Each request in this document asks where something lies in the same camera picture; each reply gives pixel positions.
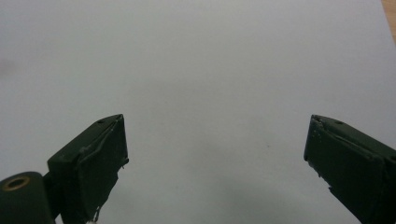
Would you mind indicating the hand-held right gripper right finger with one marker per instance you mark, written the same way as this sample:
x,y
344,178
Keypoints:
x,y
351,165

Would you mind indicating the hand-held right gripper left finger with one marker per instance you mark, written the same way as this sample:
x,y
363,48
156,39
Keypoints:
x,y
93,168

